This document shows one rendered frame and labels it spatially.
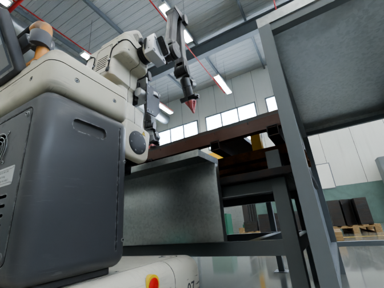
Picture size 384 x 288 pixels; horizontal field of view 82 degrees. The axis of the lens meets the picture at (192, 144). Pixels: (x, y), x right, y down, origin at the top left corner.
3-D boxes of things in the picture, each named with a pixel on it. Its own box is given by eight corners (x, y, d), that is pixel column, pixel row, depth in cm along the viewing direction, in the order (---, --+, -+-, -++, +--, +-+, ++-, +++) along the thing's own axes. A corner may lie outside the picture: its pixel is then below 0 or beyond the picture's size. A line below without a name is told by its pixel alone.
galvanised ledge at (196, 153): (65, 198, 171) (65, 194, 172) (218, 164, 111) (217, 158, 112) (36, 196, 155) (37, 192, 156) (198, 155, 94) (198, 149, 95)
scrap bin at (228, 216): (215, 240, 532) (212, 215, 552) (234, 239, 518) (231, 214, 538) (208, 243, 477) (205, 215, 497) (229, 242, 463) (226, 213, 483)
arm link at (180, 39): (168, 19, 142) (183, 11, 137) (174, 26, 147) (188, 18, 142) (171, 75, 127) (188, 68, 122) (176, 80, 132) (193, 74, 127)
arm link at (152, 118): (135, 74, 170) (147, 70, 165) (140, 76, 175) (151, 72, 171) (142, 130, 167) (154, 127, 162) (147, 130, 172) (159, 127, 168)
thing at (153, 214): (59, 248, 159) (65, 198, 171) (227, 240, 98) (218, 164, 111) (54, 248, 156) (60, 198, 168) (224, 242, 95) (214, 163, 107)
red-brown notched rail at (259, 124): (75, 183, 177) (75, 175, 179) (290, 125, 101) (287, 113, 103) (70, 182, 173) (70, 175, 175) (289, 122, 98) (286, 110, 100)
